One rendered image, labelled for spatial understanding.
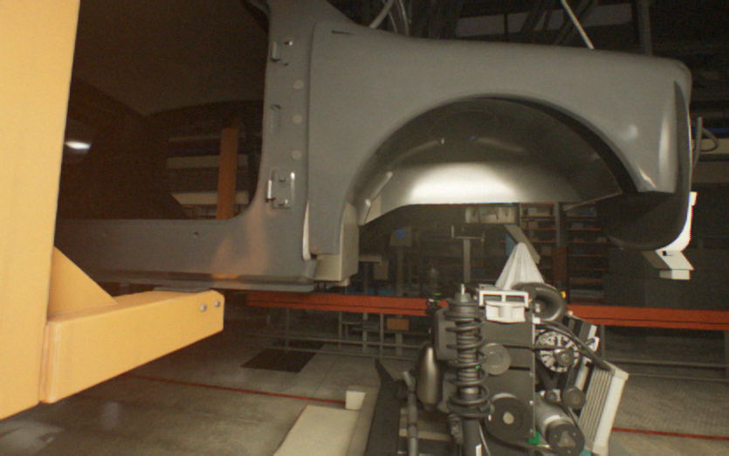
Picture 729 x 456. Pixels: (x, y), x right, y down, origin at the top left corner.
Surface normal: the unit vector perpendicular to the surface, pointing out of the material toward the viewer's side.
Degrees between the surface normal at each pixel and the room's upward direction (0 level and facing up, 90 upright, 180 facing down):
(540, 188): 90
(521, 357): 90
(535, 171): 90
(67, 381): 90
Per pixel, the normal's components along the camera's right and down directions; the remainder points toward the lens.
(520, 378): -0.16, -0.07
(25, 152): 0.99, 0.01
